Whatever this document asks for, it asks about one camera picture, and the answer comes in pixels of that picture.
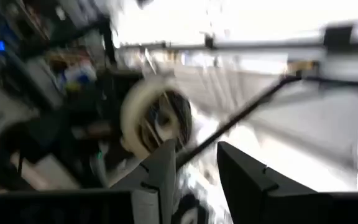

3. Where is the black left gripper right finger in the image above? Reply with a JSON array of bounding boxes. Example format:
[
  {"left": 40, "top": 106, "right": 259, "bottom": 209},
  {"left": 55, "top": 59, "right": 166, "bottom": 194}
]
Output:
[{"left": 217, "top": 141, "right": 323, "bottom": 224}]

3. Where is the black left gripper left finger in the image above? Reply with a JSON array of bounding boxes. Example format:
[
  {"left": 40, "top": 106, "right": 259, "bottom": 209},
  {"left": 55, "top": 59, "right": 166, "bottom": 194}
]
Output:
[{"left": 110, "top": 139, "right": 177, "bottom": 224}]

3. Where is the chocolate donut with white stripes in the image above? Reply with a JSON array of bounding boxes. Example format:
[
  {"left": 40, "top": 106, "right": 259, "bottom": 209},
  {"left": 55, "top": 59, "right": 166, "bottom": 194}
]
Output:
[{"left": 119, "top": 75, "right": 195, "bottom": 160}]

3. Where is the black aluminium table frame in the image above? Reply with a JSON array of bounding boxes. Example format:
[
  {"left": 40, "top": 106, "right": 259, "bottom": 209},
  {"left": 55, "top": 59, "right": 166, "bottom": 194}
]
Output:
[{"left": 175, "top": 75, "right": 358, "bottom": 171}]

